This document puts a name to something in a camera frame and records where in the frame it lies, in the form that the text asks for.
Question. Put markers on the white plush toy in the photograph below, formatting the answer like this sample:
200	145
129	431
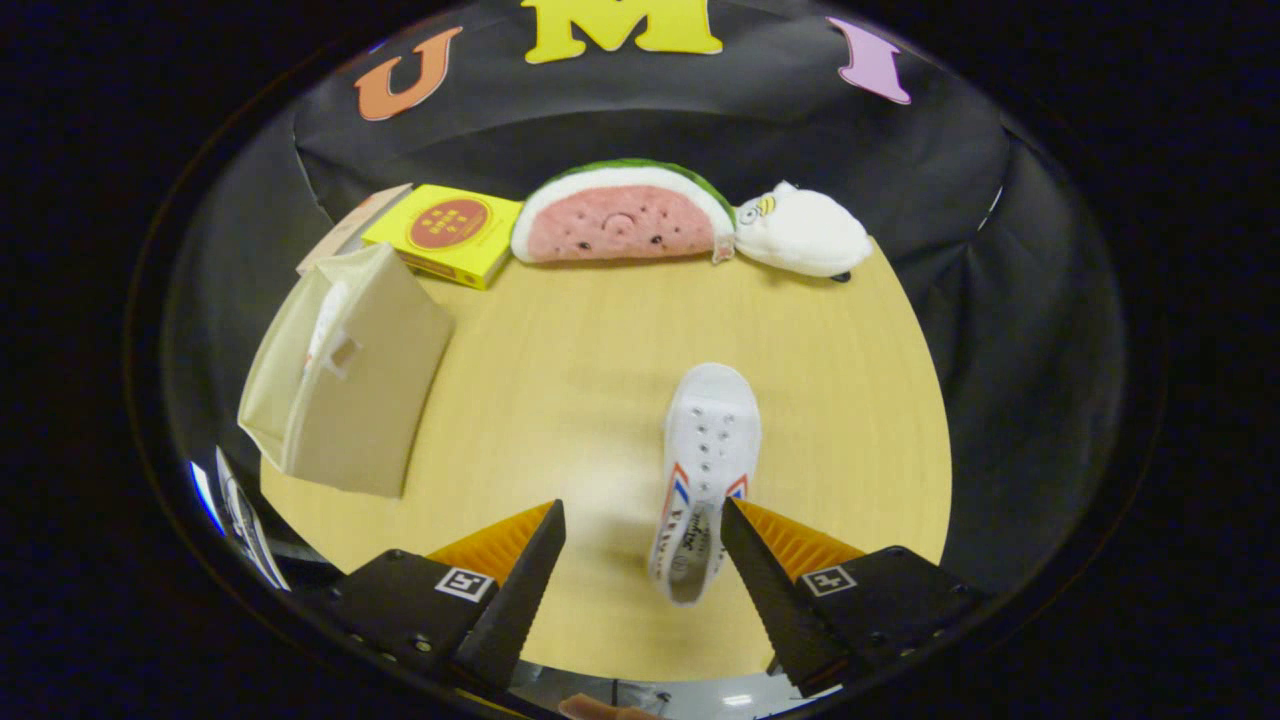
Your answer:
805	235

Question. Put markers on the watermelon slice plush toy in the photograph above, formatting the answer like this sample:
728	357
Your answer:
620	225

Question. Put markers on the yellow book with red circle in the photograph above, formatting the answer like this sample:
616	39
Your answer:
445	232

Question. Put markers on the beige book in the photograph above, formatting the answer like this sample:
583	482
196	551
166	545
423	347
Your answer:
350	228

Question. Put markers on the beige fabric storage box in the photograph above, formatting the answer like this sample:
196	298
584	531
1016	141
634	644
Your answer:
375	390

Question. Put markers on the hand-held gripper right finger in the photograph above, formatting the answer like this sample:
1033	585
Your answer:
768	590

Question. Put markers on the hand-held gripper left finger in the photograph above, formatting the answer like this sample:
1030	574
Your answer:
520	590

